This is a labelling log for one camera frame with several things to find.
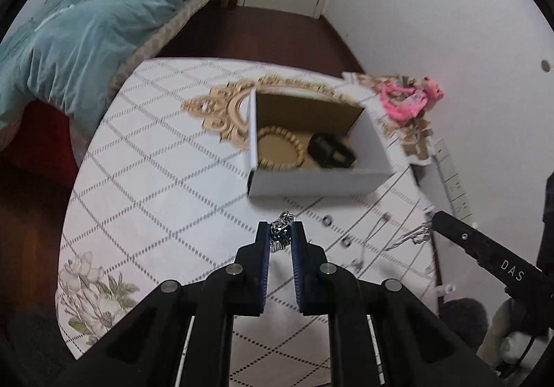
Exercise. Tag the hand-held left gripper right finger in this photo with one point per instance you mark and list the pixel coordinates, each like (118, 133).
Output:
(298, 272)

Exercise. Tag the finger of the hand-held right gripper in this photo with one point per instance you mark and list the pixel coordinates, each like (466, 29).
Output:
(484, 250)

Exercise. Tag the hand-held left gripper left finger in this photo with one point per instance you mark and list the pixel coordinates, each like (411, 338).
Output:
(262, 270)

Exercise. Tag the white cardboard box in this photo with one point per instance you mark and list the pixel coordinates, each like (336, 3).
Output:
(303, 183)

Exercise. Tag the white power strip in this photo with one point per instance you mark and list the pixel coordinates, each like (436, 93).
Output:
(454, 185)

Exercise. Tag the dark fuzzy cushion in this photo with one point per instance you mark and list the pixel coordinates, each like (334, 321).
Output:
(465, 320)

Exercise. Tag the silver earring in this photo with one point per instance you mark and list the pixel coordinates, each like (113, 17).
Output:
(380, 223)

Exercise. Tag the white patterned tablecloth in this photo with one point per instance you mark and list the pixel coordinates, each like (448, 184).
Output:
(173, 196)

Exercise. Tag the black watch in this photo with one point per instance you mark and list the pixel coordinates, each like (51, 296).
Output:
(331, 151)

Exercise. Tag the pink hair accessory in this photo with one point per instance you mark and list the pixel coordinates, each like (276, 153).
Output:
(407, 99)

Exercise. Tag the teal duvet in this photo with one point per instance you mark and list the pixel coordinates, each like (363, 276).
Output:
(86, 32)

